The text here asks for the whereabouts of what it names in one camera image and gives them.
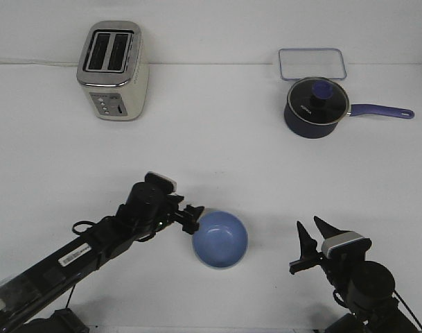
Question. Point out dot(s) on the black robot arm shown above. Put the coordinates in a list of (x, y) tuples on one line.
[(24, 295), (366, 288)]

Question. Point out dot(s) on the silver two-slot toaster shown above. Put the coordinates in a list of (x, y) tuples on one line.
[(113, 71)]

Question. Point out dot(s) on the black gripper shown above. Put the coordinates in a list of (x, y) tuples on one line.
[(338, 268), (147, 208)]

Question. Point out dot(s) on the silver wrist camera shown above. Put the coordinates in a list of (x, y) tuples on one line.
[(165, 184), (336, 242)]

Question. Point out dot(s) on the dark blue saucepan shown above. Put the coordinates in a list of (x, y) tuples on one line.
[(311, 131)]

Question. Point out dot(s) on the green bowl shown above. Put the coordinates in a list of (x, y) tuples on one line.
[(208, 210)]

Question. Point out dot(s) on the glass pot lid blue knob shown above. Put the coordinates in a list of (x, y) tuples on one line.
[(318, 101)]

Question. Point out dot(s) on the blue bowl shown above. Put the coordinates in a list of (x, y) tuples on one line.
[(221, 241)]

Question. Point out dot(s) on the clear blue-rimmed container lid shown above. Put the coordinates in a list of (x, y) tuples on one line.
[(298, 63)]

